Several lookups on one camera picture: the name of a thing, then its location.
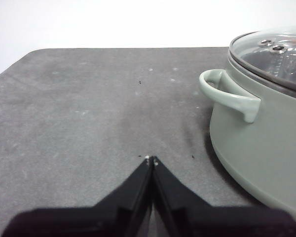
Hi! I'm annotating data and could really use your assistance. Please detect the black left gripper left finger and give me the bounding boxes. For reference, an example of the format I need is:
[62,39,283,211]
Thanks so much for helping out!
[1,155,154,237]

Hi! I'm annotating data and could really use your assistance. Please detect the glass lid with green knob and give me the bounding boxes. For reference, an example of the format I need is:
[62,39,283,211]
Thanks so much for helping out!
[228,31,296,96]

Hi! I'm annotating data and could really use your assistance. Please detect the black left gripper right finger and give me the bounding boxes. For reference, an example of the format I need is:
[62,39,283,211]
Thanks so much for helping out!
[153,156,296,237]

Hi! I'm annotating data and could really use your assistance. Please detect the pale green electric cooking pot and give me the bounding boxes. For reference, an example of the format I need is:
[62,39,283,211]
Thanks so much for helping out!
[199,31,296,223]

